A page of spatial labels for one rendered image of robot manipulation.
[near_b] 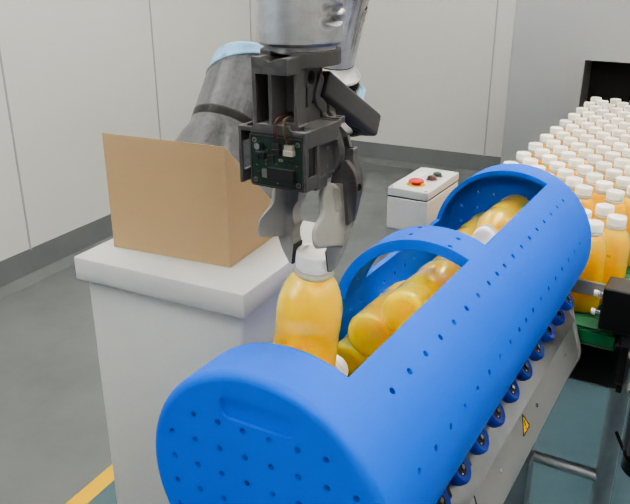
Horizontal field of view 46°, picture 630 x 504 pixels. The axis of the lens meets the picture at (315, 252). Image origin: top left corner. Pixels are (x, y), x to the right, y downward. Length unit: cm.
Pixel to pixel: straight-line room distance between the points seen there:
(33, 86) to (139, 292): 299
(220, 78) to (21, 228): 298
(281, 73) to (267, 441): 34
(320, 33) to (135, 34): 404
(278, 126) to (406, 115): 539
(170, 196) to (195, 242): 8
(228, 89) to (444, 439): 67
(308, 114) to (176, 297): 53
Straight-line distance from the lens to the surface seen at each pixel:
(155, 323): 119
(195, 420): 77
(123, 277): 118
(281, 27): 63
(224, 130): 118
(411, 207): 170
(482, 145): 588
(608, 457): 213
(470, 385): 87
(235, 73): 122
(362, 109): 73
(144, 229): 120
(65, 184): 429
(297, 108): 63
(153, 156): 115
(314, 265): 72
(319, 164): 64
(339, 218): 69
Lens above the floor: 160
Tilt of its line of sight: 22 degrees down
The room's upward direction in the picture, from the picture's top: straight up
